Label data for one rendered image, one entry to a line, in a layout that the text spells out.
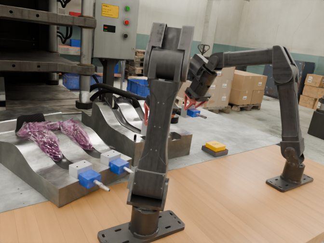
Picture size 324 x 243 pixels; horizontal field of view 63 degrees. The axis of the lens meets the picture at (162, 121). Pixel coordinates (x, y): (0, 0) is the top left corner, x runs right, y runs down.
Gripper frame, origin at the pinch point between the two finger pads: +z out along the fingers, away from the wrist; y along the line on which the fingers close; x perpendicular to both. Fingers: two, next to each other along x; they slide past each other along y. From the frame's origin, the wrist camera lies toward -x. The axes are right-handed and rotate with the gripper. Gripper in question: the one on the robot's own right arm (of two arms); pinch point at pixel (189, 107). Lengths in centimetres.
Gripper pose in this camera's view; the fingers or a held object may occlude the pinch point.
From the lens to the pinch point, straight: 118.2
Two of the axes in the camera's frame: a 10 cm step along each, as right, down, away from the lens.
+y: -8.0, 0.9, -6.0
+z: -3.7, 7.0, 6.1
